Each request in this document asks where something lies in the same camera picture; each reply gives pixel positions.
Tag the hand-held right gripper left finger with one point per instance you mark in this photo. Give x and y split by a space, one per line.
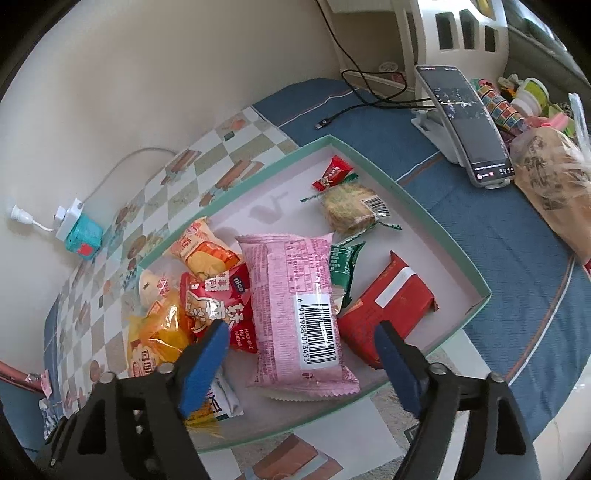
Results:
203 369

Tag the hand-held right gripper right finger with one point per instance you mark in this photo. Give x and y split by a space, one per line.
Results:
397 369

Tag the green and white snack packet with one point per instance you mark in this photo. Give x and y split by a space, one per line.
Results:
226 399

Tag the yellow snack bag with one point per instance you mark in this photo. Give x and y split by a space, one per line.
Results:
159 332

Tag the red foil packet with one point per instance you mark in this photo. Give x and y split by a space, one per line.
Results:
388 304

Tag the red snack bag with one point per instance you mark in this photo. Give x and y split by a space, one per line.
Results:
214 302

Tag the round bun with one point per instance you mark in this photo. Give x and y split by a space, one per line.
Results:
150 286

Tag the large pink snack packet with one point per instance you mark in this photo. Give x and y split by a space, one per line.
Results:
291 304

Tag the dark green snack packet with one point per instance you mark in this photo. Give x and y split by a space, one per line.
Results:
344 267

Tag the orange bread packet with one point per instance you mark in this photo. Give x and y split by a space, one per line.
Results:
207 251

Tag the clear cookie packet green ends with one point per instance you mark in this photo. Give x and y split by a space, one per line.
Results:
351 207

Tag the small red candy packet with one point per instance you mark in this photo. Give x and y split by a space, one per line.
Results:
333 174

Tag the checkered printed tablecloth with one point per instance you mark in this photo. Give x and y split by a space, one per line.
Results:
360 429

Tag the blue plaid tablecloth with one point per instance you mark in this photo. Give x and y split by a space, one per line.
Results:
485 240

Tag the small pink packet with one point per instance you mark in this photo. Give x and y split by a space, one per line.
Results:
46 386

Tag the crumpled blue white bag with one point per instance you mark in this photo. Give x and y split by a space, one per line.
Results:
51 417

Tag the teal tin with red crab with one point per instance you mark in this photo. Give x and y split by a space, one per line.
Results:
83 237

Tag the brown paper bag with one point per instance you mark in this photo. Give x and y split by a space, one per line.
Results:
549 184

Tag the white phone stand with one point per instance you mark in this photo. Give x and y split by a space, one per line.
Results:
434 131

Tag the black smartphone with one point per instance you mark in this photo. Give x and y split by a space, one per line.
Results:
466 120

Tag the colorful patterned tube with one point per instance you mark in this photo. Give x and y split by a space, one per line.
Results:
501 108

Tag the white cup green rim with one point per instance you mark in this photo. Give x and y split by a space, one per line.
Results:
531 92

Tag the white plastic chair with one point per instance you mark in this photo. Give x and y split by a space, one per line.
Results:
457 55

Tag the grey sofa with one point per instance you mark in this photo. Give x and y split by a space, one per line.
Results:
540 50

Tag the reddish wooden post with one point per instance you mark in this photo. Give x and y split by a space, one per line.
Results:
14 374

